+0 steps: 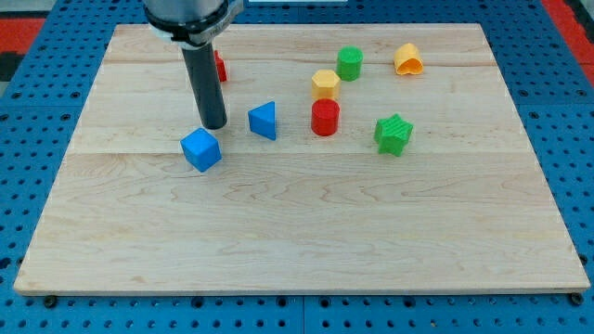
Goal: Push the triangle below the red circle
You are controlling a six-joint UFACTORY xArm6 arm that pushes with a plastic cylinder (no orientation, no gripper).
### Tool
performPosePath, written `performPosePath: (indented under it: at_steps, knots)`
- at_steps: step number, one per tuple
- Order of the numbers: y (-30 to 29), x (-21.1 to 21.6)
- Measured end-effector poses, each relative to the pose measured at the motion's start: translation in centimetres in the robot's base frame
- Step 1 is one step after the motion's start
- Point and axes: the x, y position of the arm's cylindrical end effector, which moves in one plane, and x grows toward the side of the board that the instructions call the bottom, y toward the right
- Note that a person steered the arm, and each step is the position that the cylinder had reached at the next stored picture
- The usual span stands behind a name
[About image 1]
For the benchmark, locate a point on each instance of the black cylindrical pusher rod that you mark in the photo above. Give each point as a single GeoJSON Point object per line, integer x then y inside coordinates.
{"type": "Point", "coordinates": [204, 79]}

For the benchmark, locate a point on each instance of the blue triangle block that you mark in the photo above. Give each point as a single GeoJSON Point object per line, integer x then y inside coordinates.
{"type": "Point", "coordinates": [262, 120]}

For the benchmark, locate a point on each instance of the red block behind rod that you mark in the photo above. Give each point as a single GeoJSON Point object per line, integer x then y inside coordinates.
{"type": "Point", "coordinates": [220, 66]}

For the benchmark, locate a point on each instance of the blue cube block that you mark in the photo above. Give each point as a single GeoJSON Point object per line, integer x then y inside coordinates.
{"type": "Point", "coordinates": [201, 149]}

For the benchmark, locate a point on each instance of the yellow hexagon block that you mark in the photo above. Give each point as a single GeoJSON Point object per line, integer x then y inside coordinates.
{"type": "Point", "coordinates": [326, 84]}

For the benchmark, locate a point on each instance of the red cylinder block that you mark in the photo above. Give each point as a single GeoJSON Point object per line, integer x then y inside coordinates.
{"type": "Point", "coordinates": [325, 117]}

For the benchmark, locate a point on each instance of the green cylinder block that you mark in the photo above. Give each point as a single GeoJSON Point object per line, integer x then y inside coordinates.
{"type": "Point", "coordinates": [349, 63]}

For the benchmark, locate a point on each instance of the wooden board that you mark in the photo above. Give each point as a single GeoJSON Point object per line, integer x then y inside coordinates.
{"type": "Point", "coordinates": [466, 208]}

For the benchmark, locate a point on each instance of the green star block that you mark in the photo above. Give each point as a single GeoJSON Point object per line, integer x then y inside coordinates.
{"type": "Point", "coordinates": [392, 135]}

